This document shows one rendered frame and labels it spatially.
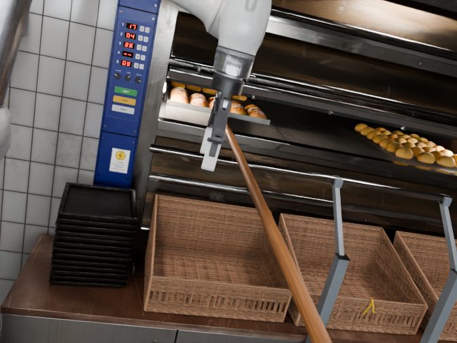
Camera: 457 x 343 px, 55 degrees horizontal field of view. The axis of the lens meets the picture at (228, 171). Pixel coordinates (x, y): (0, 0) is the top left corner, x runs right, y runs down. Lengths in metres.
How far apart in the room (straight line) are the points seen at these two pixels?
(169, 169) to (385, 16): 1.14
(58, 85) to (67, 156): 0.30
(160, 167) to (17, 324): 0.82
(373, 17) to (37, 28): 1.36
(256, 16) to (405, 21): 1.22
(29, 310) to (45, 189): 0.60
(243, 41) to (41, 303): 1.16
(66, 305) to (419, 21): 1.83
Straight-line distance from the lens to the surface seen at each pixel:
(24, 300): 1.73
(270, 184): 2.04
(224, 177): 1.99
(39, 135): 2.00
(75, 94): 1.92
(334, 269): 1.62
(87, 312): 1.68
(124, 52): 1.84
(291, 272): 0.88
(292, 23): 1.92
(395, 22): 2.10
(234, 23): 0.99
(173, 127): 1.92
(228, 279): 1.97
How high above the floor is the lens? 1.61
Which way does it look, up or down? 18 degrees down
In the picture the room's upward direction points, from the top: 13 degrees clockwise
